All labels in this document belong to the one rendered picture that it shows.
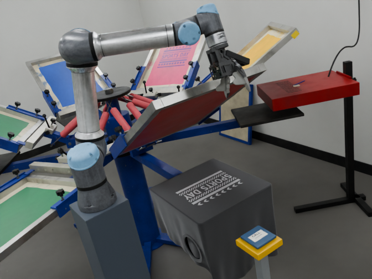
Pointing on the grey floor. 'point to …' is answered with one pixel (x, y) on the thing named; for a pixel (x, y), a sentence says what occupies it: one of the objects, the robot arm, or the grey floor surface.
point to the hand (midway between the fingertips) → (239, 94)
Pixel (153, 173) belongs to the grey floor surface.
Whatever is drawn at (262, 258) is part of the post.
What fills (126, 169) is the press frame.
